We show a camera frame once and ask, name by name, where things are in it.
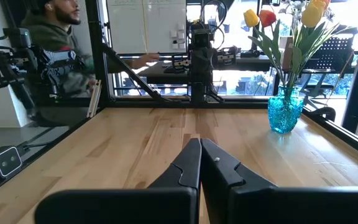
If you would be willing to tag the person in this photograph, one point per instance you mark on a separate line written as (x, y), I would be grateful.
(51, 34)

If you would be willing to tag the blue glass vase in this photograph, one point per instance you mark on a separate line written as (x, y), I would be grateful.
(284, 115)

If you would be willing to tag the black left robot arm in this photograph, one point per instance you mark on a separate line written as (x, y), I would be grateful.
(199, 91)

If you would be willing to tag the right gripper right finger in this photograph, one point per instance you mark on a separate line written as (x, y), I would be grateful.
(219, 174)

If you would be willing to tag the black desk clamp device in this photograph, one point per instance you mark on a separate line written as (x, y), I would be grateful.
(250, 53)

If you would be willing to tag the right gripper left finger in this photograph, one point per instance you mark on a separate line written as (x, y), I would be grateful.
(186, 168)

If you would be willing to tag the yellow tulip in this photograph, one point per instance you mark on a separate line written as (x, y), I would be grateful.
(311, 14)
(251, 18)

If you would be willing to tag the white board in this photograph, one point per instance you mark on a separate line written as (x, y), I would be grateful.
(129, 28)

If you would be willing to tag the light wooden slat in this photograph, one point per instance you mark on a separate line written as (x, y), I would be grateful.
(91, 99)
(97, 99)

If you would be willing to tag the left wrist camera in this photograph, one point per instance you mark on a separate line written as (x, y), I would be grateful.
(202, 39)

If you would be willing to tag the black computer mouse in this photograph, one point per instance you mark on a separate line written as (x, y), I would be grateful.
(170, 69)

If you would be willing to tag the small black depth camera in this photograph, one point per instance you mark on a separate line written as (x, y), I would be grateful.
(3, 161)

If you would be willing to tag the white flower bunch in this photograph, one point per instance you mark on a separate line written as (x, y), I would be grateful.
(292, 5)

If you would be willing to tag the black mesh chair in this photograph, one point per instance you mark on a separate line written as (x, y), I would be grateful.
(334, 53)

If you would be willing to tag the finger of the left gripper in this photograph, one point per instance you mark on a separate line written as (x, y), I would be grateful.
(199, 65)
(207, 65)

